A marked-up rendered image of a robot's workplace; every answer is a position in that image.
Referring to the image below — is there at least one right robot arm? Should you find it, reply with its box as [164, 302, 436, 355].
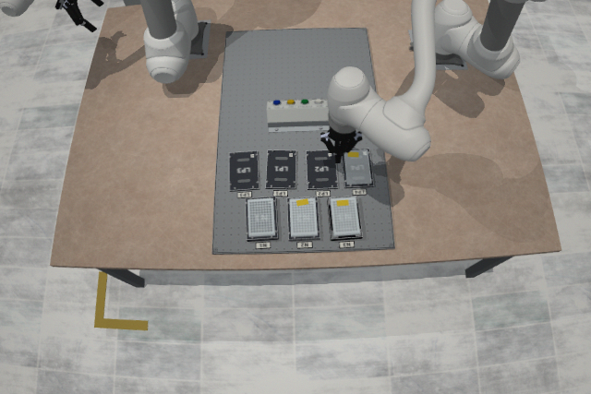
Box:
[0, 0, 206, 84]

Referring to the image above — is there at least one white operator button panel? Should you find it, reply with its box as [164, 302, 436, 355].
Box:
[267, 99, 329, 133]

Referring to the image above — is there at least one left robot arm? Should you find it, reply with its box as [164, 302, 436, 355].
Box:
[327, 0, 528, 161]

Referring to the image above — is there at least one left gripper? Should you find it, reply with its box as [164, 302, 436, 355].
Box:
[320, 127, 362, 163]

